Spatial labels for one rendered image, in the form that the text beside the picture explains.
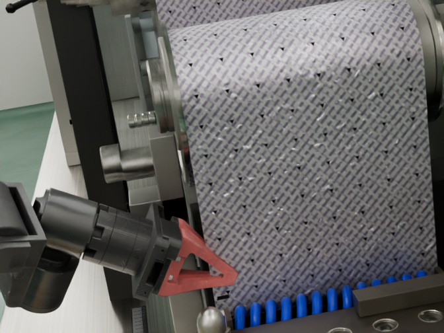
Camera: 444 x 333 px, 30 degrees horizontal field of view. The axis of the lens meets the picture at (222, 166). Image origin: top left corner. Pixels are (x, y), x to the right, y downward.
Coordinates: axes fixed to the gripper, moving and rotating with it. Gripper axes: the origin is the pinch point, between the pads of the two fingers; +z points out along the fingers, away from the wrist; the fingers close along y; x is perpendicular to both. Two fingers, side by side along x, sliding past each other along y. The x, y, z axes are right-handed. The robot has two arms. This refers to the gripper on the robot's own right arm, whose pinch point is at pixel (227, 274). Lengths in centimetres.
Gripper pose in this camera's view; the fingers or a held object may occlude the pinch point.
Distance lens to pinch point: 83.7
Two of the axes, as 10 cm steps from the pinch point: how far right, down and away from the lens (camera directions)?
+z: 9.2, 3.2, 2.2
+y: 1.3, 3.0, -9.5
